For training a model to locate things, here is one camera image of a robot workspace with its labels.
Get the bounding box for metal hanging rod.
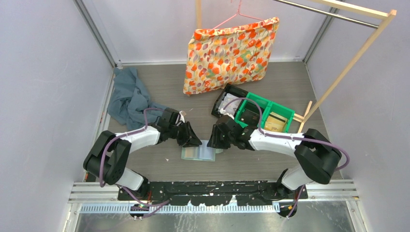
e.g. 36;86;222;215
274;0;379;29

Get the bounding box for black VIP card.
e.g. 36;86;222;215
240;109;260;126

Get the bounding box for gold VIP card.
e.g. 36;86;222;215
264;112;288;132

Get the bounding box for green bin with black card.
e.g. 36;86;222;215
234;92;271;127

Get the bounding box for pink wire hanger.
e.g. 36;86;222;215
212;0;263;29

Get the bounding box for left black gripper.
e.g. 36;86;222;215
169;121;202;148

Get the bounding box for wooden clothes rack frame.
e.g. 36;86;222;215
195;0;381;134

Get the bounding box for green bin with gold card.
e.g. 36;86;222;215
262;101;295;133

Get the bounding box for white patterned cards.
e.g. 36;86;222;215
217;93;242;116

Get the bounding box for blue grey cloth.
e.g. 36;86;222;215
107;68;166;131

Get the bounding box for black plastic bin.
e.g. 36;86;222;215
211;84;249;117

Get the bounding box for aluminium rail frame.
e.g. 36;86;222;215
69;180;360;214

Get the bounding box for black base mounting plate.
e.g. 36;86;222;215
117;180;298;206

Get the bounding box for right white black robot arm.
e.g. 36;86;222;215
207;115;342;199

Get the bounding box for floral orange pillow bag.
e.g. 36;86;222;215
183;17;279;95

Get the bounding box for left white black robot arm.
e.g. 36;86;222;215
83;108;202;200

